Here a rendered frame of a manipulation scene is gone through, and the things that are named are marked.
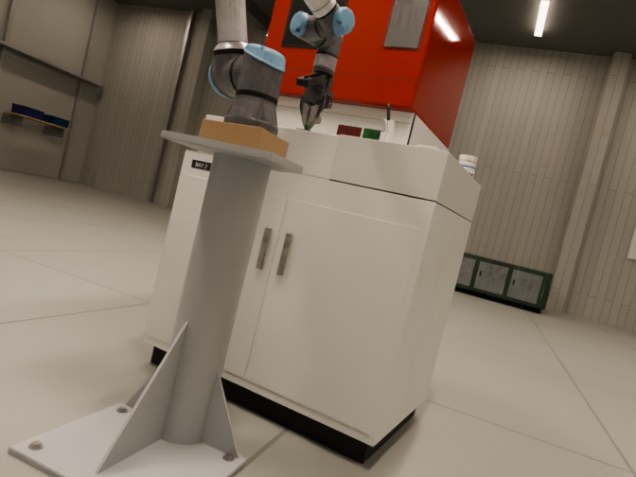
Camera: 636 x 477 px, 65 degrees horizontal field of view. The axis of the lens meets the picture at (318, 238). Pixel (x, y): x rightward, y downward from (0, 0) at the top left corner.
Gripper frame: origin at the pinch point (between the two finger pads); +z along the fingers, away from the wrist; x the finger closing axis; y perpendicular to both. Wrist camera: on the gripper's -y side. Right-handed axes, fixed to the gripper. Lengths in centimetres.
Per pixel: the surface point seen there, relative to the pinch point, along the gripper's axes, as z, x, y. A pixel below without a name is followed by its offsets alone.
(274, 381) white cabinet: 84, -14, -4
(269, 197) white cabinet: 26.0, 5.1, -4.4
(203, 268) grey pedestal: 49, -3, -41
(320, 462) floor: 98, -38, -11
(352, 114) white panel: -20, 13, 58
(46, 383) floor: 98, 43, -43
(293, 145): 7.4, 0.7, -4.1
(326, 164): 11.5, -12.9, -4.1
